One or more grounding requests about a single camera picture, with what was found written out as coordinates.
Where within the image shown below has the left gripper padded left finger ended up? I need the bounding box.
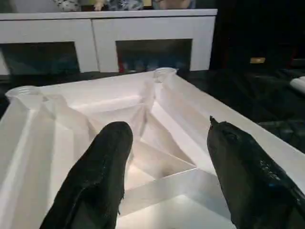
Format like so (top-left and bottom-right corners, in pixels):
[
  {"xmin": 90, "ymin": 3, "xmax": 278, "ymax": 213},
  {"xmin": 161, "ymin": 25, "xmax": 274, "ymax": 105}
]
[{"xmin": 39, "ymin": 121, "xmax": 133, "ymax": 229}]

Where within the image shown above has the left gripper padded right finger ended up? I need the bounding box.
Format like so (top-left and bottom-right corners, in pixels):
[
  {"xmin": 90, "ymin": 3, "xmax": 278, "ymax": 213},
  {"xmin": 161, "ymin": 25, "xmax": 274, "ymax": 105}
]
[{"xmin": 206, "ymin": 115, "xmax": 305, "ymax": 229}]

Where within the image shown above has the white plastic table top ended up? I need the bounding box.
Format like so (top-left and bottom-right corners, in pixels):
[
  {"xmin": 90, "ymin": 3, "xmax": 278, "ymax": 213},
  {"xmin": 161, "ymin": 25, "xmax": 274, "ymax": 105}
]
[{"xmin": 0, "ymin": 67, "xmax": 305, "ymax": 229}]

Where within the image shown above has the black plastic mat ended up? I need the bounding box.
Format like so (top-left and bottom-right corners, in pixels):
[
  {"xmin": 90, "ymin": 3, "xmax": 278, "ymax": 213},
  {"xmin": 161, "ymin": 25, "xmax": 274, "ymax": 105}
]
[{"xmin": 0, "ymin": 68, "xmax": 305, "ymax": 153}]

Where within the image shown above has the white glass-door cabinet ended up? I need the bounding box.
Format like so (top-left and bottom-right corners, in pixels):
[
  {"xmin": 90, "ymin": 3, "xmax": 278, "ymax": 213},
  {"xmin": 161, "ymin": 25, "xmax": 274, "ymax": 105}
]
[{"xmin": 0, "ymin": 8, "xmax": 219, "ymax": 75}]

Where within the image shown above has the dark furniture with brass label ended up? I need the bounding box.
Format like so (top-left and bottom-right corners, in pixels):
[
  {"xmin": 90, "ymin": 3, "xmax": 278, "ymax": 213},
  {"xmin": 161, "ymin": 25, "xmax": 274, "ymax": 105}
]
[{"xmin": 209, "ymin": 0, "xmax": 305, "ymax": 71}]

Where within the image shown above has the small pale figurine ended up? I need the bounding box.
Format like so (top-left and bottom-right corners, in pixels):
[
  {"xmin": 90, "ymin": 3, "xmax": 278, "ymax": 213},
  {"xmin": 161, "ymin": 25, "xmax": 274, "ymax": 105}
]
[{"xmin": 93, "ymin": 0, "xmax": 108, "ymax": 11}]

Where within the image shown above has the dark patterned bundle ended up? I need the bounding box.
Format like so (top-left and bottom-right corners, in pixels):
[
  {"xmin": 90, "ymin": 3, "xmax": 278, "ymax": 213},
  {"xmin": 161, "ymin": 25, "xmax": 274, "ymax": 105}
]
[{"xmin": 108, "ymin": 0, "xmax": 145, "ymax": 10}]

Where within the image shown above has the blue white patterned ornament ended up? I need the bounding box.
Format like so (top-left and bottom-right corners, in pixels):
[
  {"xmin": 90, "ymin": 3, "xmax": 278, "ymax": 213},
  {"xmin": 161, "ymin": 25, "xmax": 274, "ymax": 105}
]
[{"xmin": 52, "ymin": 0, "xmax": 81, "ymax": 12}]

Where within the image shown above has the tan ornament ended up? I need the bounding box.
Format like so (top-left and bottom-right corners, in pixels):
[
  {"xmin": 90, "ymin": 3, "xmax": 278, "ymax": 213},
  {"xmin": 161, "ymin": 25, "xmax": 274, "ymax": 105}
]
[{"xmin": 152, "ymin": 0, "xmax": 196, "ymax": 10}]

